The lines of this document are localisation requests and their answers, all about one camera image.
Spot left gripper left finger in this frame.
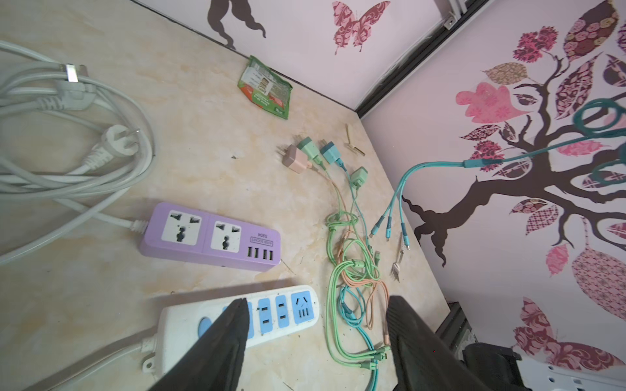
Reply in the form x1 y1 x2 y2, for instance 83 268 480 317
152 298 249 390

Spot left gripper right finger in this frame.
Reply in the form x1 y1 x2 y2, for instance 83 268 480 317
386 296 487 390

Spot teal multi-head charging cable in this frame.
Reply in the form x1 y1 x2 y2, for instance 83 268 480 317
368 97 626 251

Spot light green charger plug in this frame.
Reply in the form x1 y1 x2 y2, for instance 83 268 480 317
297 137 325 170

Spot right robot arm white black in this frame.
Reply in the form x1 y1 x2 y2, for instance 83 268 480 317
463 342 529 391

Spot small green charger plug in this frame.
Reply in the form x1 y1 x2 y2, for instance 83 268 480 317
350 166 368 190

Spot pink charger plug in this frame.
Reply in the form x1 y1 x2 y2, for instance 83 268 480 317
278 144 312 174

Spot teal green charger plug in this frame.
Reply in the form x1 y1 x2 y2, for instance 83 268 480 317
320 142 347 172

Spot white blue power strip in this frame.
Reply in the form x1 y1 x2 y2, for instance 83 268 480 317
140 285 320 378

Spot purple power strip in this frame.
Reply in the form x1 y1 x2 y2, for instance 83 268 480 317
140 202 281 272

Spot small wooden brush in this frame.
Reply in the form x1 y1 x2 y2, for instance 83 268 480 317
343 123 366 157

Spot green snack packet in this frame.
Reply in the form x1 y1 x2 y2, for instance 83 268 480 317
237 56 293 120

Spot tangled green pink cables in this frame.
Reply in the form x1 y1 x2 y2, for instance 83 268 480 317
322 165 392 391

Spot white coiled power cord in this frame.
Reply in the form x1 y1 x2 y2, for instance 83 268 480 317
0 40 157 267

